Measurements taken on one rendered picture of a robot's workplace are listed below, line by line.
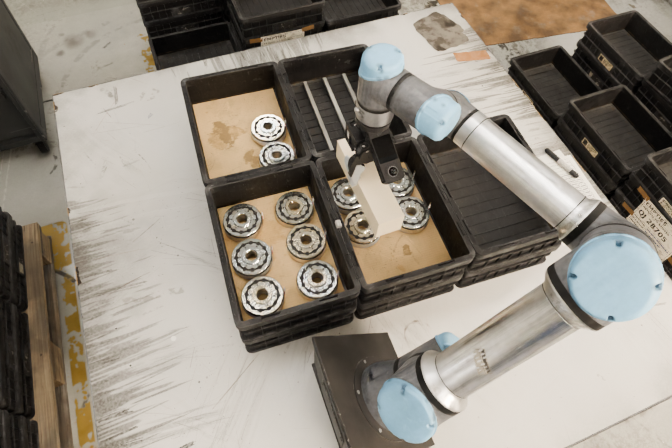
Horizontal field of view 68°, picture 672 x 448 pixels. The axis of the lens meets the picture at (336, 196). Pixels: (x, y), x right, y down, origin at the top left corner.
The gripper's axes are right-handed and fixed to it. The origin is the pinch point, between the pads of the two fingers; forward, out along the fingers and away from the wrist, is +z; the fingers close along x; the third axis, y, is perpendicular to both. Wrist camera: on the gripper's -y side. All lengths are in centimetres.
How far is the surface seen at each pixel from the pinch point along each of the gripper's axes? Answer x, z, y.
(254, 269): 29.7, 23.0, -1.3
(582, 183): -79, 39, -2
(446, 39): -70, 38, 74
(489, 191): -40.9, 26.0, -0.1
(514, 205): -45, 26, -7
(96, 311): 72, 39, 9
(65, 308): 104, 109, 49
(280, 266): 23.1, 25.8, -1.5
